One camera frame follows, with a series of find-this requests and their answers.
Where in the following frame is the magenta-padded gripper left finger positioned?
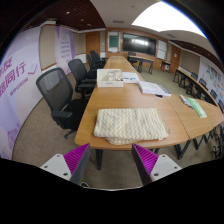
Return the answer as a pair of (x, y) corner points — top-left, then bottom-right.
(39, 143), (92, 186)

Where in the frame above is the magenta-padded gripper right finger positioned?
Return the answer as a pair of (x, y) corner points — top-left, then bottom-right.
(131, 143), (183, 186)

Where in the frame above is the cream zigzag patterned towel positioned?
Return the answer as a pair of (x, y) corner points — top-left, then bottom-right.
(93, 107), (169, 146)

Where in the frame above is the white marker pack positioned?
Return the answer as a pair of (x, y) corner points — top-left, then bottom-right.
(179, 94), (194, 109)

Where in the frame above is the white paper stack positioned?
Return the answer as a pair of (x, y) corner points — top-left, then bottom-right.
(137, 80), (173, 98)

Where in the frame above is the black mesh office chair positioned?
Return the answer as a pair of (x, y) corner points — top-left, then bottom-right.
(35, 67), (89, 139)
(67, 58), (98, 99)

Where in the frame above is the green notebook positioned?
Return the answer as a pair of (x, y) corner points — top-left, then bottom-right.
(185, 97), (208, 119)

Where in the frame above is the white blue paper booklet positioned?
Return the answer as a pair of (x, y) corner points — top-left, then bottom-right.
(121, 71), (141, 84)

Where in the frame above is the white cardboard box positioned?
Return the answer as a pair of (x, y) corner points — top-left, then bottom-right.
(96, 68), (124, 89)

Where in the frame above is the long wooden side table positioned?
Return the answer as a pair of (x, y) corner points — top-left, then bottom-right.
(172, 68), (218, 105)

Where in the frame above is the group of black side chairs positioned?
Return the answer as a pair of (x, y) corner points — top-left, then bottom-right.
(186, 71), (224, 114)

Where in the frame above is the small wooden side table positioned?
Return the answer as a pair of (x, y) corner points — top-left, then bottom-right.
(160, 60), (172, 73)

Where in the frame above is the wooden desk with black legs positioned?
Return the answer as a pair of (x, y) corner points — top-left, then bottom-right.
(127, 54), (155, 75)

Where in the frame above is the row of black office chairs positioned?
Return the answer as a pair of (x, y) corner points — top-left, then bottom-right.
(85, 49), (108, 73)

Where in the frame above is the brown wooden door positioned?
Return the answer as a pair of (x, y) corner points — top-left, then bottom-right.
(169, 44), (183, 74)
(85, 31), (101, 56)

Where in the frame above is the large ceiling light panel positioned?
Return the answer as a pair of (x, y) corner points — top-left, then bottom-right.
(131, 1), (208, 39)

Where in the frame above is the large black wall screen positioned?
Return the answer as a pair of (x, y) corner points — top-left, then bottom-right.
(122, 32), (157, 57)

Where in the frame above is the green white wall board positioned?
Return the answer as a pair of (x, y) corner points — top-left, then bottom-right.
(107, 31), (120, 53)

